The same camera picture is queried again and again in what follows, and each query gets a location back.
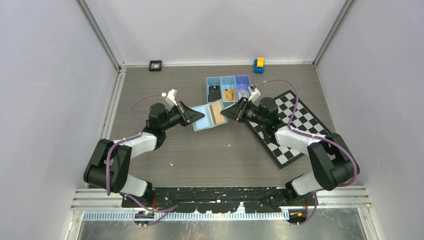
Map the orange card with stripe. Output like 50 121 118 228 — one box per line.
208 101 228 127

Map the black white checkerboard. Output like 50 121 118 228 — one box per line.
245 90 332 169

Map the black card in tray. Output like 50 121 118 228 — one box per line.
207 85 222 102

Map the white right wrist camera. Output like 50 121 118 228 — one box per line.
248 84 261 103

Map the blue three-compartment tray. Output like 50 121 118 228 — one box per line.
206 75 251 107

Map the white patterned card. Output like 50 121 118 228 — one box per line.
237 89 250 100

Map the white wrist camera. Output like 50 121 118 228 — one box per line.
161 89 178 107
248 84 261 103

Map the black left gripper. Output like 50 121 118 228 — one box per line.
160 101 204 132

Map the blue yellow toy block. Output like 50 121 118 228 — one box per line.
253 57 265 74

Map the mint green card holder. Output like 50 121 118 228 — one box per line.
191 100 224 132

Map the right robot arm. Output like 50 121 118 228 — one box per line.
221 97 359 205

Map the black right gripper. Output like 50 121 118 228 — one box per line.
220 96 267 127

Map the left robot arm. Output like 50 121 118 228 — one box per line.
83 101 205 207

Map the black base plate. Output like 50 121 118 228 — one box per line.
121 186 315 214

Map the small black square box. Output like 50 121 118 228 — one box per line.
148 60 163 72

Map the orange card in tray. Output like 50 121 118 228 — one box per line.
222 88 237 102

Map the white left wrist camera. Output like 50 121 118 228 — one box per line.
161 89 178 107

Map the aluminium frame rail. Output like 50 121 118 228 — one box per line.
70 185 373 211

